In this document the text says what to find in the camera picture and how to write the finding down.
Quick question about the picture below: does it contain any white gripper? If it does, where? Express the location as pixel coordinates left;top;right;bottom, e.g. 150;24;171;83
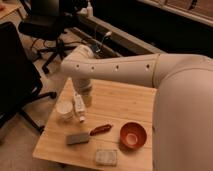
72;78;92;107

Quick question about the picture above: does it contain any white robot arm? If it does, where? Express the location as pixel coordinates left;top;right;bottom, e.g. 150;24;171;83
61;45;213;171

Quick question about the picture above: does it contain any white plastic bottle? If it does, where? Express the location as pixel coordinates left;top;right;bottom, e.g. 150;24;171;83
73;93;86;122

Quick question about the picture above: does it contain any white paper cup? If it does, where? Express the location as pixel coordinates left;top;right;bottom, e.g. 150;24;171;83
56;101;73;121

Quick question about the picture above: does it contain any white desk lamp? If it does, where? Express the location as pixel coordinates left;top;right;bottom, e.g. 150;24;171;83
100;31;112;50

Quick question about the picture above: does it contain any grey sponge block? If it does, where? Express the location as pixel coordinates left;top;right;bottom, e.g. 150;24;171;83
66;132;90;145

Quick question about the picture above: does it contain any small wooden table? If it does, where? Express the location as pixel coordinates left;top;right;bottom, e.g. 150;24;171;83
33;80;156;171

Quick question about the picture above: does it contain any black office chair left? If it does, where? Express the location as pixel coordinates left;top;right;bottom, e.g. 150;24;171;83
0;22;57;133

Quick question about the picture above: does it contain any black office chair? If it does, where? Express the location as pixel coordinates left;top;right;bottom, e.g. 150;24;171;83
18;0;87;74
0;22;57;133

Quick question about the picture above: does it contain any red bowl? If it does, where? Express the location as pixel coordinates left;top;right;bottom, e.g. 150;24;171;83
120;122;147;150

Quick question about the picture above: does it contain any black office chair back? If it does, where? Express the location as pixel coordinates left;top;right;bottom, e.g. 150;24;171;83
18;0;87;74

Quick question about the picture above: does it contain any white spray bottle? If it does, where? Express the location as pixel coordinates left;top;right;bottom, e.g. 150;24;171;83
87;0;93;17

